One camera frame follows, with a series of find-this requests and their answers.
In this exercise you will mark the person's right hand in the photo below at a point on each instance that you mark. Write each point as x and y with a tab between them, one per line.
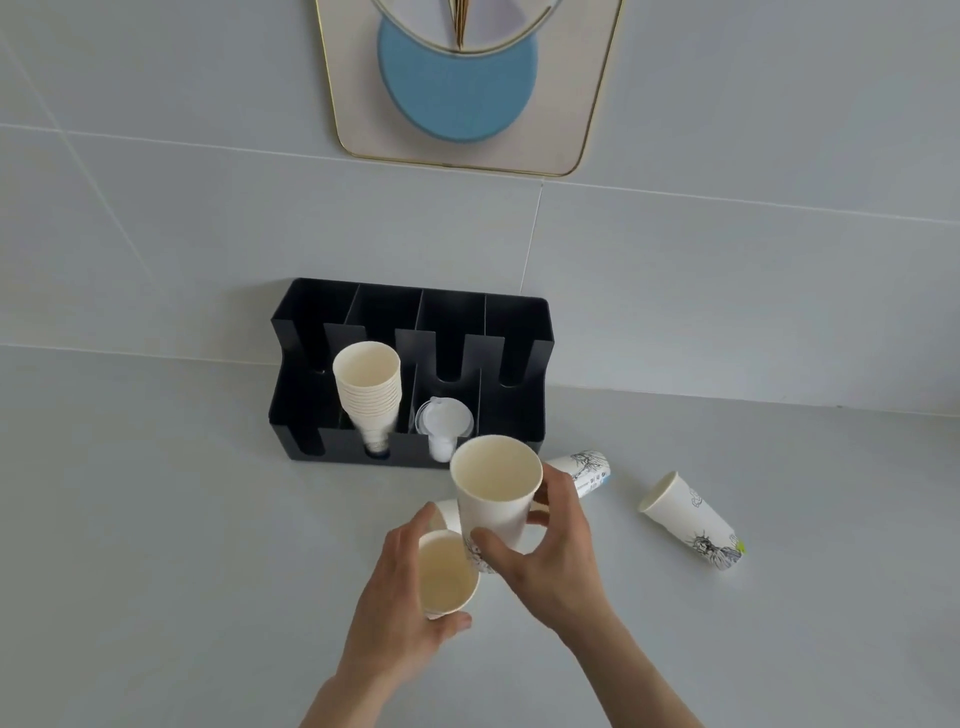
559	570

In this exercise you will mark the person's left hand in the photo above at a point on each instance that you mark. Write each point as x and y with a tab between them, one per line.
386	600

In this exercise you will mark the person's right thumb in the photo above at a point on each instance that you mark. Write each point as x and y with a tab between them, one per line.
495	551

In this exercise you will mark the person's left thumb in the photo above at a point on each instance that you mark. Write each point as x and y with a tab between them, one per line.
448	624

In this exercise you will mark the plain paper cup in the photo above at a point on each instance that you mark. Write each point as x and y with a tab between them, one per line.
446	574

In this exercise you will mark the tall printed paper cup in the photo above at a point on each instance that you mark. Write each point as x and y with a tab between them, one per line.
495	495

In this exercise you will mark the person's right forearm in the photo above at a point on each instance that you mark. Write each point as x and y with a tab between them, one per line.
637	682

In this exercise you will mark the person's left forearm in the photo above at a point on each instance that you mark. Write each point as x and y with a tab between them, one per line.
360	697

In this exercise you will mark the clear plastic lid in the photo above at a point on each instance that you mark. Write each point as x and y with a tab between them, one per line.
444	416

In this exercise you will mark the stack of nested paper cups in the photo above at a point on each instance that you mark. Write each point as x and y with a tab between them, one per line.
367	382

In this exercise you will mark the black cup organizer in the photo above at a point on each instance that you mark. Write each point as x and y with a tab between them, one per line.
450	322

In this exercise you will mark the gold-framed wall decoration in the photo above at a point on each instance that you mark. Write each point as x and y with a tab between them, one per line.
457	90

